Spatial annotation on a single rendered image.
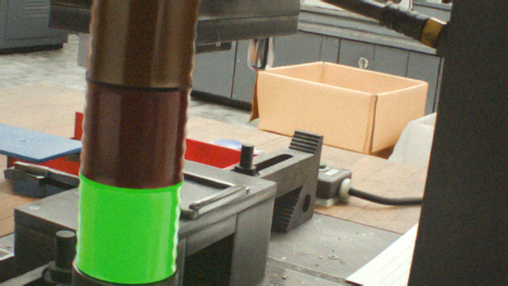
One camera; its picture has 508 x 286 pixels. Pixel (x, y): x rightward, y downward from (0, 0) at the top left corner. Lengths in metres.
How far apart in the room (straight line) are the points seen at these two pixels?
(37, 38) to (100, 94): 7.58
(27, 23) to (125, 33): 7.46
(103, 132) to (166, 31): 0.04
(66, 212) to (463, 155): 0.27
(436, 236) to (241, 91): 5.39
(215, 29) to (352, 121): 2.34
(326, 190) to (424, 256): 0.45
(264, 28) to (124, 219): 0.33
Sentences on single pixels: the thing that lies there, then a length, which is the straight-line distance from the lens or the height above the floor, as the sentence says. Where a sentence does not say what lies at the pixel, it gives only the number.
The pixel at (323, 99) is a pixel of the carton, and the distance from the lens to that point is 2.89.
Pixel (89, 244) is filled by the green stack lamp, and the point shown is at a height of 1.06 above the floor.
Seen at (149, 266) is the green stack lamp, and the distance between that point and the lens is 0.29.
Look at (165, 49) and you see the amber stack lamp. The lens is 0.27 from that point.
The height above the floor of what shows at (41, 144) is 0.99.
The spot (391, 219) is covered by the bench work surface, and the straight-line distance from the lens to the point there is 0.89.
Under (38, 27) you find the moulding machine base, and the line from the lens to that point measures 7.83.
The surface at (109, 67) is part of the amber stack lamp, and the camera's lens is 0.27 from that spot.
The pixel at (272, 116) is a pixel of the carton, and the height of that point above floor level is 0.57.
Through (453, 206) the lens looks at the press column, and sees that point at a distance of 0.44.
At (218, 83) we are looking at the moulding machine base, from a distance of 5.91.
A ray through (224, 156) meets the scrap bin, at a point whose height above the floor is 0.95.
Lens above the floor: 1.17
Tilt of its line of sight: 14 degrees down
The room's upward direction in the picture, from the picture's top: 6 degrees clockwise
